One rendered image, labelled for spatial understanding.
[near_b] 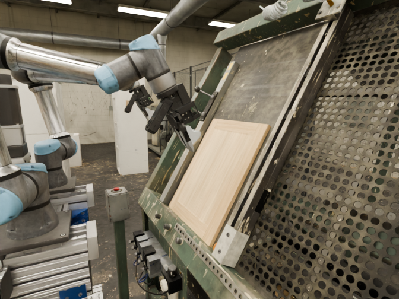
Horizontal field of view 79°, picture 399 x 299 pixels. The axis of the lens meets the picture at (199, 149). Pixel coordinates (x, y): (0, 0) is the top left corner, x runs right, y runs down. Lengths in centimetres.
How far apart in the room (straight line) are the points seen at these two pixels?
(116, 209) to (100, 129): 792
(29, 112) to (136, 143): 221
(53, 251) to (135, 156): 422
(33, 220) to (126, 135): 416
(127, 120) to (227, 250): 431
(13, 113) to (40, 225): 45
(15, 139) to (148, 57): 68
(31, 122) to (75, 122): 590
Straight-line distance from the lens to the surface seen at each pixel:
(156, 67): 71
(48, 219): 99
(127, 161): 512
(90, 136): 941
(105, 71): 71
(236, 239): 91
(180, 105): 74
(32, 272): 105
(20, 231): 98
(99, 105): 935
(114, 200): 154
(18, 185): 83
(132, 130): 503
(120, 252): 174
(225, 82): 152
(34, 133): 353
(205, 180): 121
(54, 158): 142
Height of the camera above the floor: 147
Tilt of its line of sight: 11 degrees down
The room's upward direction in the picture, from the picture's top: straight up
